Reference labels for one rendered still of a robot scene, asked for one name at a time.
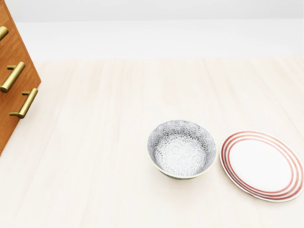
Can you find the wooden drawer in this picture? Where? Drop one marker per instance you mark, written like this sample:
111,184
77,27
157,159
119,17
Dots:
16,95
9,128
7,51

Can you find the wooden cabinet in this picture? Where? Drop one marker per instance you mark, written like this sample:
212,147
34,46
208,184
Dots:
23,55

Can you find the white plate with red rings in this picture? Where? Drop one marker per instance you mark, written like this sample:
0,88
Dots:
260,165

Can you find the grey floral patterned bowl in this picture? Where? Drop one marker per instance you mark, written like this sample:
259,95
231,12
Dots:
181,152

